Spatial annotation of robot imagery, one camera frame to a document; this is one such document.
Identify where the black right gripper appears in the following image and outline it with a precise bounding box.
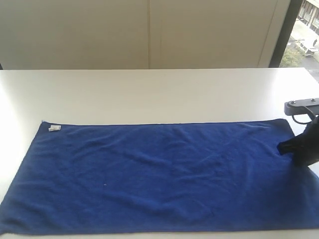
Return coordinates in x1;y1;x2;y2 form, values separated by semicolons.
277;122;319;166

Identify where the dark window frame post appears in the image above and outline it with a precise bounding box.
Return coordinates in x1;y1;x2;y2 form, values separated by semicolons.
269;0;303;68

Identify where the white van outside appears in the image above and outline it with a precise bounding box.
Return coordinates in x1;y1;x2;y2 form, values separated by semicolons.
296;41;319;57

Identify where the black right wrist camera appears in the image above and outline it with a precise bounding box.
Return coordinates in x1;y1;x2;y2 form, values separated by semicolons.
284;98;319;116

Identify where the blue microfiber towel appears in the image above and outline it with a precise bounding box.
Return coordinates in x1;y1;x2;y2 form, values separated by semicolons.
0;119;319;235

